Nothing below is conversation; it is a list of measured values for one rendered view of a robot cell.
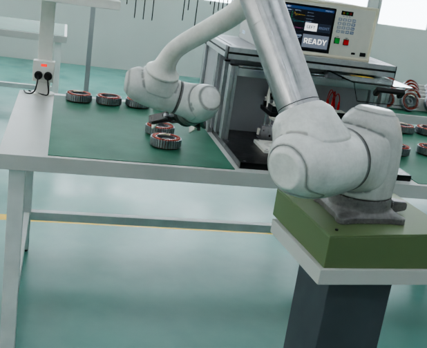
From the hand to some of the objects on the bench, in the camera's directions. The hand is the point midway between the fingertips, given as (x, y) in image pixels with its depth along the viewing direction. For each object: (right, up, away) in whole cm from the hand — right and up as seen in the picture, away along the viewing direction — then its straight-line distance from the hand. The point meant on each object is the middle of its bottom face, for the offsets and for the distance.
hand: (172, 126), depth 236 cm
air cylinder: (+36, -3, +30) cm, 46 cm away
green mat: (+108, -8, +56) cm, 122 cm away
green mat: (-17, +1, +26) cm, 31 cm away
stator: (-3, -7, +5) cm, 9 cm away
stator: (-6, -1, +22) cm, 22 cm away
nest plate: (+38, -7, +16) cm, 42 cm away
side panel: (+10, +4, +49) cm, 51 cm away
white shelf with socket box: (-50, +14, +53) cm, 74 cm away
